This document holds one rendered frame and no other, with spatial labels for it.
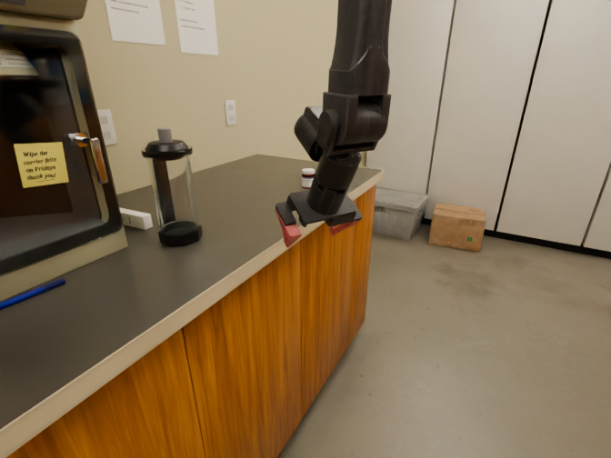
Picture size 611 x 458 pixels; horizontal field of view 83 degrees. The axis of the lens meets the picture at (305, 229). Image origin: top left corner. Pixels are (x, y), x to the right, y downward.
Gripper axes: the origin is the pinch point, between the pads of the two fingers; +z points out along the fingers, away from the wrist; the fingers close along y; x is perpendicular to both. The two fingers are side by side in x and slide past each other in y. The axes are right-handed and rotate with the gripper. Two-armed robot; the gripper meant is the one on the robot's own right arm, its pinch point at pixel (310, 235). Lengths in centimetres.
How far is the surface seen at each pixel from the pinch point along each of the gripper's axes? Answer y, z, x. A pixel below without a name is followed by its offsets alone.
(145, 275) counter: 28.3, 18.0, -11.8
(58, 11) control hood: 32, -18, -45
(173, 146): 17.2, 2.8, -32.7
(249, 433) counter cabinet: 11, 65, 18
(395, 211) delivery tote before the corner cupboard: -173, 145, -97
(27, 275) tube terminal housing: 48, 18, -18
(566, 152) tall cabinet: -268, 63, -58
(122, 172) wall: 28, 46, -75
